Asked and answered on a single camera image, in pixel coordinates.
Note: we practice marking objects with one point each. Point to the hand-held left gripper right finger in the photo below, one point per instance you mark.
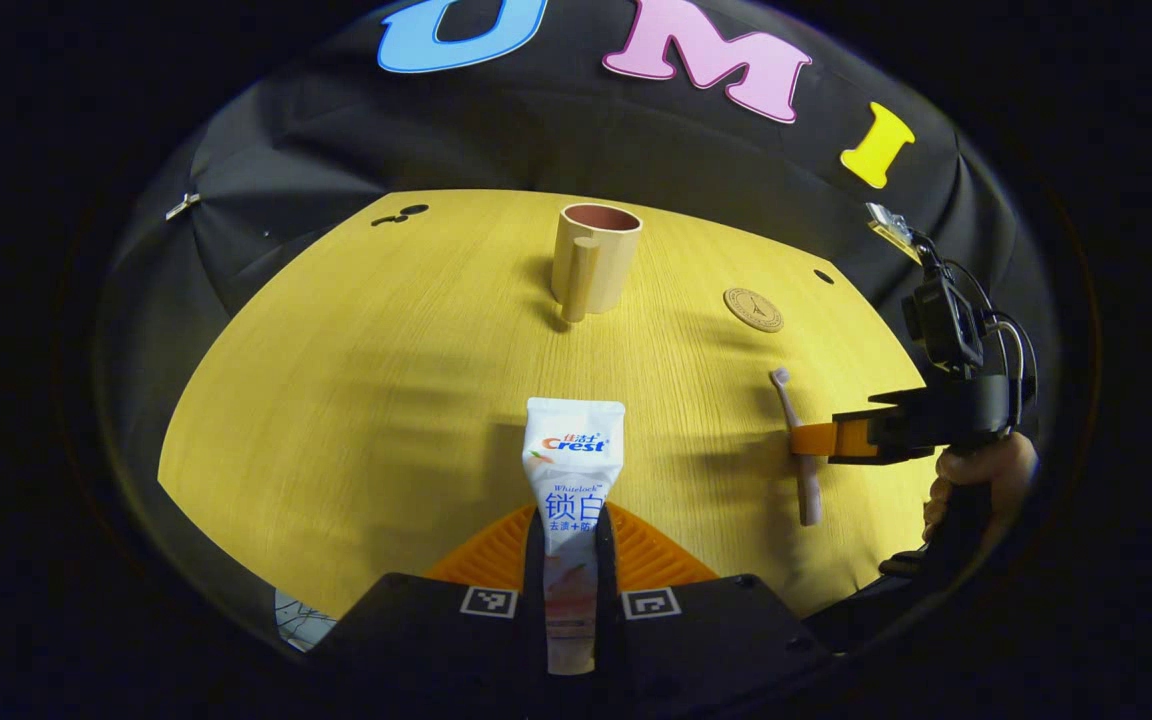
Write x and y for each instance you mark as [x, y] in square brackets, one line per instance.
[608, 580]

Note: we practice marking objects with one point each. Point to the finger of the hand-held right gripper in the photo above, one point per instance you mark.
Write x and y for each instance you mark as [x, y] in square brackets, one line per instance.
[836, 440]

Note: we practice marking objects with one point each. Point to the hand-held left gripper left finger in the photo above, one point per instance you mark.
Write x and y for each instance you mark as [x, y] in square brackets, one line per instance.
[533, 575]

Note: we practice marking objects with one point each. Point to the pale pink toothbrush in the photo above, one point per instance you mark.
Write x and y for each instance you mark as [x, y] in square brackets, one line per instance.
[808, 490]

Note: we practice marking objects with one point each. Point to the white toothpaste tube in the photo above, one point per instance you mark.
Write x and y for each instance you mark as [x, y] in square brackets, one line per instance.
[573, 480]

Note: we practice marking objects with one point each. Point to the round tan coaster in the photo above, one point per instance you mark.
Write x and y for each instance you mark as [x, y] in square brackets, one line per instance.
[753, 310]

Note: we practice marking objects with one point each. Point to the beige cup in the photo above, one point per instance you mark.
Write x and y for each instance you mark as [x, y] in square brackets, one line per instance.
[606, 265]

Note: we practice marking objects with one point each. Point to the black backdrop cloth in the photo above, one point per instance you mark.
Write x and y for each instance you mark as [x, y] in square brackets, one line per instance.
[496, 130]

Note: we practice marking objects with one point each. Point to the silver metal clip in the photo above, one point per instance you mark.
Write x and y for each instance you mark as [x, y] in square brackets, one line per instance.
[182, 206]

